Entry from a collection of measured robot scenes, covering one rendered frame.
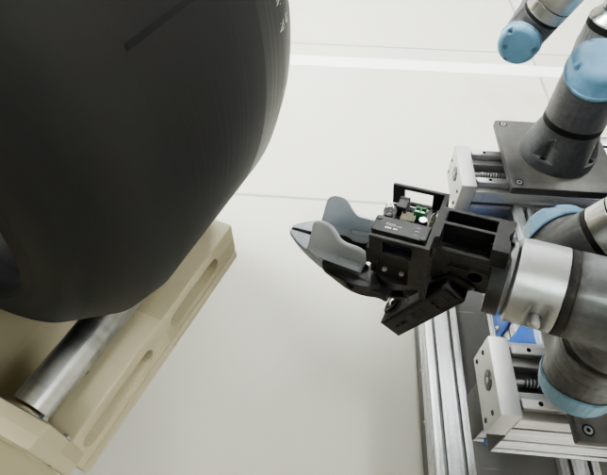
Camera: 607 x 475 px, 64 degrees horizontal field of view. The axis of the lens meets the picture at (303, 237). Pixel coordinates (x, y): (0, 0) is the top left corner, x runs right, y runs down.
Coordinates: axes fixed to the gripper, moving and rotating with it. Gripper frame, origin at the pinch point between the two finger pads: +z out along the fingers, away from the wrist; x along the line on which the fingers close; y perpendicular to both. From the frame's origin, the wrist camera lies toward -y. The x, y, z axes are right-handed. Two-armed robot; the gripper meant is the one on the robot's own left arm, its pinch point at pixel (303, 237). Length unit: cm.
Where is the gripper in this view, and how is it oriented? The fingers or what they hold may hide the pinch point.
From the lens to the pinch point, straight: 51.3
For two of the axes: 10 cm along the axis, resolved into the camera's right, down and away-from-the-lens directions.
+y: -1.1, -6.7, -7.4
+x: -4.2, 7.0, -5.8
